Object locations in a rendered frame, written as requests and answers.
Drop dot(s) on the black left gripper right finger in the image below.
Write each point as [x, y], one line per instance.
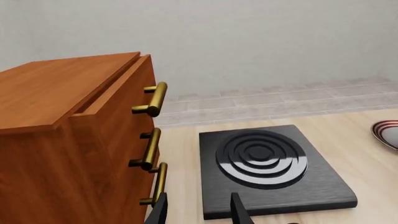
[238, 213]

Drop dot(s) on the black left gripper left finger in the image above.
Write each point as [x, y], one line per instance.
[159, 212]

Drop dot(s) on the flat black stove plate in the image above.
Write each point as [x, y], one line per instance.
[320, 179]

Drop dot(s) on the plate with red rings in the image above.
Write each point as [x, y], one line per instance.
[390, 137]

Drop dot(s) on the wooden cabinet drawer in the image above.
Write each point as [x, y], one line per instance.
[138, 147]
[143, 184]
[124, 102]

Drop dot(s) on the wooden cabinet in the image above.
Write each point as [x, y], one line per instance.
[34, 144]

